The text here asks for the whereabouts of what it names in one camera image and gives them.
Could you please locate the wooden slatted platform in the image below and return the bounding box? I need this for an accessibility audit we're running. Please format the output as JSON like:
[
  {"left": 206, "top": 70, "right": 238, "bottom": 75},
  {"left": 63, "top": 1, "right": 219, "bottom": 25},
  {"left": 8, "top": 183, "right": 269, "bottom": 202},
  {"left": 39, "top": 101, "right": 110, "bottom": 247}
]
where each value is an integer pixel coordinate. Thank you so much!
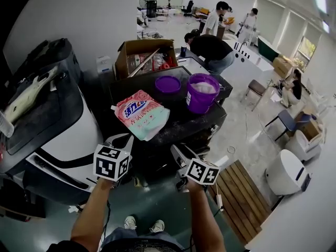
[{"left": 207, "top": 159, "right": 272, "bottom": 246}]

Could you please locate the brown seat stool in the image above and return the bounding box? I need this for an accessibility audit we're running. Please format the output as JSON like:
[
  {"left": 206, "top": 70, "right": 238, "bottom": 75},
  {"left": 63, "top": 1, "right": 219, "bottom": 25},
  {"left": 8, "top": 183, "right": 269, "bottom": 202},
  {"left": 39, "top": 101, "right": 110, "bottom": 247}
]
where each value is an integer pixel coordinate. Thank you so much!
[{"left": 241, "top": 79, "right": 268, "bottom": 112}]

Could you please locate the small white box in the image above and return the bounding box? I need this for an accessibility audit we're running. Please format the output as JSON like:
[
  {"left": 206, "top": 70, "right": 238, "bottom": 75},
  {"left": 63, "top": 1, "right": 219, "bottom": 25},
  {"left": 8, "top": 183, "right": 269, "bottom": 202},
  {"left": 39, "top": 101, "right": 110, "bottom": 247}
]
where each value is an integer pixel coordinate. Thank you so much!
[{"left": 96, "top": 56, "right": 113, "bottom": 75}]

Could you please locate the black washing machine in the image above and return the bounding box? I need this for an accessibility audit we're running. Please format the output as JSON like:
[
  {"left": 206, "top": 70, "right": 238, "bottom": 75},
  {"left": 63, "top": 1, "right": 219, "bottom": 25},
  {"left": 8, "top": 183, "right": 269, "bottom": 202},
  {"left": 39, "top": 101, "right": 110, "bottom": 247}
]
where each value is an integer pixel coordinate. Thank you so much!
[{"left": 108, "top": 66, "right": 234, "bottom": 186}]

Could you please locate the dark blue chair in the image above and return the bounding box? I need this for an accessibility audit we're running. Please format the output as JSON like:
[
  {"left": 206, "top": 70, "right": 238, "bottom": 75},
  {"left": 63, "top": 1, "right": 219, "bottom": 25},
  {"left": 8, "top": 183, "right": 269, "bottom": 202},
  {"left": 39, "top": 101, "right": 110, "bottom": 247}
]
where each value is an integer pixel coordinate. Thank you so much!
[{"left": 265, "top": 109, "right": 313, "bottom": 141}]

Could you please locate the person's left shoe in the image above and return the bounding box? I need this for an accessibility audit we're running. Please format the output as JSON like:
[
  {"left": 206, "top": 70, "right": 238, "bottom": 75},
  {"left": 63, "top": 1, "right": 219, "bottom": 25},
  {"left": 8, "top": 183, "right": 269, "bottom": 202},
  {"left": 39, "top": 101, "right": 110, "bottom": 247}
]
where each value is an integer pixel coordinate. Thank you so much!
[{"left": 123, "top": 215, "right": 138, "bottom": 230}]

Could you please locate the person's right forearm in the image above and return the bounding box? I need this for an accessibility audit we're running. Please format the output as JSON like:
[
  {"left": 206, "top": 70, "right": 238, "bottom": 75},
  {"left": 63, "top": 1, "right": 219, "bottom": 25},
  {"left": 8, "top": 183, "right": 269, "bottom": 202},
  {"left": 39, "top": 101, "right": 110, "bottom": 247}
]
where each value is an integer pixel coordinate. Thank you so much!
[{"left": 185, "top": 180, "right": 227, "bottom": 252}]

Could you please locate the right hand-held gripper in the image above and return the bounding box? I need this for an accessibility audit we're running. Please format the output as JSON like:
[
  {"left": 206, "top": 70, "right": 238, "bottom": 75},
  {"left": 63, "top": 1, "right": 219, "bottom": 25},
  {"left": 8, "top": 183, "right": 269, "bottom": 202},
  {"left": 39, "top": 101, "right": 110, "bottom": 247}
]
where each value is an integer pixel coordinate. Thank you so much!
[{"left": 170, "top": 143, "right": 221, "bottom": 192}]

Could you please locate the black and white machine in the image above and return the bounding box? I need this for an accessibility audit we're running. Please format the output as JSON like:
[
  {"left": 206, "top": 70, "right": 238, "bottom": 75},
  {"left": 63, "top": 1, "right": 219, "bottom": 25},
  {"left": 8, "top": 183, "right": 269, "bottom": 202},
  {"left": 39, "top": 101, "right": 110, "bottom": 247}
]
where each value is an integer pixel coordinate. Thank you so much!
[{"left": 0, "top": 38, "right": 104, "bottom": 207}]

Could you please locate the open cardboard box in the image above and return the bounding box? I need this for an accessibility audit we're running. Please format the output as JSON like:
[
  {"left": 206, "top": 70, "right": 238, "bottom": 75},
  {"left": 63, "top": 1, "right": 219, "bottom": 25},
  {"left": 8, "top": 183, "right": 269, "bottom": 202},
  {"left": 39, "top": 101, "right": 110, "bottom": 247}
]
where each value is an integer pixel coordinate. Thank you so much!
[{"left": 114, "top": 38, "right": 179, "bottom": 81}]

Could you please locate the black office chair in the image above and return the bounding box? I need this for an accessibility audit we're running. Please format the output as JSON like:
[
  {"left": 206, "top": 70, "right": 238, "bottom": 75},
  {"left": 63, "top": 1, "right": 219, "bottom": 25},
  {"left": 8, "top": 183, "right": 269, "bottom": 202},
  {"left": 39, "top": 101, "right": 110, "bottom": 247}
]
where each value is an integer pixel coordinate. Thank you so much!
[{"left": 181, "top": 0, "right": 194, "bottom": 17}]

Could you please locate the purple plastic bucket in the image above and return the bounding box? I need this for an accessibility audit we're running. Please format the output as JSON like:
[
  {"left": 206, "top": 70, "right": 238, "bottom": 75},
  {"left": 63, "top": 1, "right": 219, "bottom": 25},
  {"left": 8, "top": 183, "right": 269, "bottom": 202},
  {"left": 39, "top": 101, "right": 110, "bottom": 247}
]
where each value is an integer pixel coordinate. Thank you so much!
[{"left": 186, "top": 73, "right": 221, "bottom": 114}]

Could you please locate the purple bucket lid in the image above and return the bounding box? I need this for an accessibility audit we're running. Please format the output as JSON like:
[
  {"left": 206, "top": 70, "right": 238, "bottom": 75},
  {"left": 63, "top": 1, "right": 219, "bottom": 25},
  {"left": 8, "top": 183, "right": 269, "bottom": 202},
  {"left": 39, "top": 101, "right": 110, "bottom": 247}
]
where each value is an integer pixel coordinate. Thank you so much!
[{"left": 154, "top": 75, "right": 182, "bottom": 93}]

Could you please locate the white armchair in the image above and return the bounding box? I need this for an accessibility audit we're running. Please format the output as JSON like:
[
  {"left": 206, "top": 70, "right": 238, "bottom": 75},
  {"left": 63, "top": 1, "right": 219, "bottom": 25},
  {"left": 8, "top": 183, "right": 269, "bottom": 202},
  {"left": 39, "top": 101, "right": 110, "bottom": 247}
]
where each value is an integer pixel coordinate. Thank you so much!
[{"left": 285, "top": 129, "right": 322, "bottom": 162}]

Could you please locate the clear plastic bottle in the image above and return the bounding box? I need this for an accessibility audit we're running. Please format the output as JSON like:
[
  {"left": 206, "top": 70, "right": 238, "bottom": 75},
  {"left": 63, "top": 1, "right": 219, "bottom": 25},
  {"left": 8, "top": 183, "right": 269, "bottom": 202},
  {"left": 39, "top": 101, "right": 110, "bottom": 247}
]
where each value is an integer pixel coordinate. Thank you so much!
[{"left": 0, "top": 111, "right": 14, "bottom": 138}]

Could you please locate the green bathtub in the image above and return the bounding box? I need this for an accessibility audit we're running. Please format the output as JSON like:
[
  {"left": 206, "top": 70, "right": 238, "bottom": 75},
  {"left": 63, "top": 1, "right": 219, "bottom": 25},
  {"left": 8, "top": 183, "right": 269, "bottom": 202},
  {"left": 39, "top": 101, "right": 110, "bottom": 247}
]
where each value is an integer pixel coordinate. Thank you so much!
[{"left": 257, "top": 35, "right": 281, "bottom": 62}]

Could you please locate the person's shoe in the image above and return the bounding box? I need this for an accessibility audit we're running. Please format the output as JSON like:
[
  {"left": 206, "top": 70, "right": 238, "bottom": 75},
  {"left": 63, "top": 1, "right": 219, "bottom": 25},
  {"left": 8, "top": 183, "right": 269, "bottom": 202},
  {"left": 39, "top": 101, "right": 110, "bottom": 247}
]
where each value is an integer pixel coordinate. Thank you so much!
[
  {"left": 149, "top": 219, "right": 165, "bottom": 233},
  {"left": 123, "top": 215, "right": 138, "bottom": 230}
]

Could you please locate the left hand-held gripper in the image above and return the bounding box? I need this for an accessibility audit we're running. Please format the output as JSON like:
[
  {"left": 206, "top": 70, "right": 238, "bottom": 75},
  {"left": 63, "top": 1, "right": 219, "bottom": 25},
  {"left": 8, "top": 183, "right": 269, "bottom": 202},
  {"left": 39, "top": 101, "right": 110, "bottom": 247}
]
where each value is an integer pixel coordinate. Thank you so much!
[{"left": 93, "top": 133, "right": 135, "bottom": 182}]

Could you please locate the pink detergent pouch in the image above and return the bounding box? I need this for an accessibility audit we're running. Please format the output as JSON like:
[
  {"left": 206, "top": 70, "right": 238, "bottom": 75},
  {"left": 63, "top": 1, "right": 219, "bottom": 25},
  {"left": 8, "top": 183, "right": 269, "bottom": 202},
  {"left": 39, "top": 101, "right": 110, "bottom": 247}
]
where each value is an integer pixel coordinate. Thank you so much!
[{"left": 110, "top": 89, "right": 171, "bottom": 141}]

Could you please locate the person's left forearm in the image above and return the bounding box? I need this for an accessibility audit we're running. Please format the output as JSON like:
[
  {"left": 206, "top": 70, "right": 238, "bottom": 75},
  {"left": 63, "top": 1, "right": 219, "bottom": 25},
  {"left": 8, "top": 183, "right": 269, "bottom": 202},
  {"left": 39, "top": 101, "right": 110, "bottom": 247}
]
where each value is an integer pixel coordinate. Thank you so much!
[{"left": 70, "top": 177, "right": 113, "bottom": 246}]

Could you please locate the white round tub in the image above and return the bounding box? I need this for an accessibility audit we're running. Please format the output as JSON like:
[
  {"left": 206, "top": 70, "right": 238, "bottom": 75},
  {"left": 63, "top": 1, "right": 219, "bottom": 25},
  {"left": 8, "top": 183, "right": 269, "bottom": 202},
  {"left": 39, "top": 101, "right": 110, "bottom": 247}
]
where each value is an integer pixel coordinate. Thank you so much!
[{"left": 265, "top": 149, "right": 312, "bottom": 196}]

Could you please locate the person's right shoe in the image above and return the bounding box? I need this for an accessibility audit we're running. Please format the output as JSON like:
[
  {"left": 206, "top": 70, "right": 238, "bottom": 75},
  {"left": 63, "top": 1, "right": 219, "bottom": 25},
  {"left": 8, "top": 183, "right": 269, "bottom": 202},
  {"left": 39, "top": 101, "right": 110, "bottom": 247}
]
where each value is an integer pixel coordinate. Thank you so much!
[{"left": 149, "top": 219, "right": 165, "bottom": 233}]

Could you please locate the white rectangular bathtub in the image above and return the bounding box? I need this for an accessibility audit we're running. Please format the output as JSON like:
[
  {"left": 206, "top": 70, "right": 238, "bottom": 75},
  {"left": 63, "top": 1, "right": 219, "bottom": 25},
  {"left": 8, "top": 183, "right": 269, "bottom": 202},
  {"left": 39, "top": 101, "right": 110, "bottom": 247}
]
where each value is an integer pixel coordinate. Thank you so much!
[{"left": 223, "top": 37, "right": 275, "bottom": 78}]

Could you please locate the dark cabinet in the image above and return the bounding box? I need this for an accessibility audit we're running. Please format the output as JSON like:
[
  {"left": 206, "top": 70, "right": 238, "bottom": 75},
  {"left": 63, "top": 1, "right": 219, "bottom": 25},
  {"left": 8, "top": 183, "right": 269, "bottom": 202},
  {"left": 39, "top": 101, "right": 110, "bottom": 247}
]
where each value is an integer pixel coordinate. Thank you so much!
[{"left": 0, "top": 178, "right": 47, "bottom": 223}]

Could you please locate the black standing fan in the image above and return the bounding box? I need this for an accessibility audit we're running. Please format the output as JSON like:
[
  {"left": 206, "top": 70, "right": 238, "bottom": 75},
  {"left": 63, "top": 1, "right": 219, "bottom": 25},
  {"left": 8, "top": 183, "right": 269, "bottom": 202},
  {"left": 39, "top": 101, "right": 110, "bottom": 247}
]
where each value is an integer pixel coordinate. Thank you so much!
[{"left": 138, "top": 0, "right": 158, "bottom": 18}]

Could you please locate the person's black patterned shirt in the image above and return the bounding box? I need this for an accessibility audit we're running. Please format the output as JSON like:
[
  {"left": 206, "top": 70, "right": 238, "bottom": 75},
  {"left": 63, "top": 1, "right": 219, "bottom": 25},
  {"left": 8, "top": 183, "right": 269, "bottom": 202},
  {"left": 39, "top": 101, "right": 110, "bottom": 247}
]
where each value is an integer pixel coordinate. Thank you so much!
[{"left": 47, "top": 239, "right": 184, "bottom": 252}]

